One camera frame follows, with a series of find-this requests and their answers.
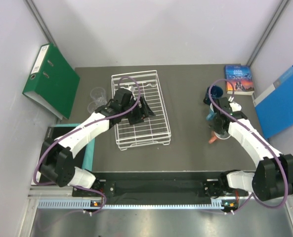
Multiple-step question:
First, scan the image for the green lever arch binder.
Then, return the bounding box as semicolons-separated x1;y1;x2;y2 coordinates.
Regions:
22;43;80;119

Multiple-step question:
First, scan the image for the blue folder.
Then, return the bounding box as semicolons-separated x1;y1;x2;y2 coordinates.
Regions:
253;65;293;139

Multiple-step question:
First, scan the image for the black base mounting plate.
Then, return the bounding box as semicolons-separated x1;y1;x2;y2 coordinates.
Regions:
72;179;250;199

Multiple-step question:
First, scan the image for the grey slotted cable duct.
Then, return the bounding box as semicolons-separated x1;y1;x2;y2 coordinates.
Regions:
37;199;238;210

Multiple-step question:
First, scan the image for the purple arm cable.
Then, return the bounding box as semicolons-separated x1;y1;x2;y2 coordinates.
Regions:
208;79;290;214
33;76;141;215

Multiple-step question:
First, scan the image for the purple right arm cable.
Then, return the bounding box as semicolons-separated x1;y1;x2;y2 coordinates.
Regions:
208;79;290;214

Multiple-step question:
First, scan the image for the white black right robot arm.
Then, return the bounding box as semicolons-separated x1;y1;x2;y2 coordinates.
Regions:
209;97;293;201

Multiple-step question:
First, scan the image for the aluminium frame rail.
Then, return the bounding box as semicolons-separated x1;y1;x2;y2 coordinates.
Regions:
27;179;293;200

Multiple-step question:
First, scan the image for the clear faceted plastic cup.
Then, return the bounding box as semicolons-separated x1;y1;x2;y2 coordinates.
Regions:
90;87;107;106

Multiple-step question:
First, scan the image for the black notebook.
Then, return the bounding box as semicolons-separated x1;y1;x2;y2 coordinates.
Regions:
33;124;85;187

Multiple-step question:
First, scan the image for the teal mug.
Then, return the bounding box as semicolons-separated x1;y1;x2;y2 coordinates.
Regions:
206;103;216;121

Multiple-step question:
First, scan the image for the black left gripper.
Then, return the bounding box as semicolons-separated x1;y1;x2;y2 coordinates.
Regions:
121;95;155;125

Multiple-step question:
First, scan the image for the clear heavy-base glass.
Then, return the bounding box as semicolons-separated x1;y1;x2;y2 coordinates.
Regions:
87;101;101;114

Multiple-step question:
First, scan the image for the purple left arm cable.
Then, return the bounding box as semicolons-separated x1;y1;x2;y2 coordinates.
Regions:
33;76;141;215

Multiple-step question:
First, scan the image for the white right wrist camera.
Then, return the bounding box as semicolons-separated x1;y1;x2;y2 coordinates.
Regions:
228;96;242;112

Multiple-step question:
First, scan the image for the orange mug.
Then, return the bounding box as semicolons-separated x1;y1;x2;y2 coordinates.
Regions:
209;131;230;144

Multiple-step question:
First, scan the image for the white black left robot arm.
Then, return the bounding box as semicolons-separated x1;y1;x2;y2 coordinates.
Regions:
37;87;155;196

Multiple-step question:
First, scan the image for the dark blue mug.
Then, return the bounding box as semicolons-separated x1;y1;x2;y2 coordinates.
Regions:
203;85;223;105

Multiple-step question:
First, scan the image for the Jane Eyre paperback book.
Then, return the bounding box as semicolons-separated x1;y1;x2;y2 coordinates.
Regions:
224;65;254;95

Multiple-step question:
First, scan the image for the white wire dish rack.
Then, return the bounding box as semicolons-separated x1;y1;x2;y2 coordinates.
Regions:
111;70;171;151

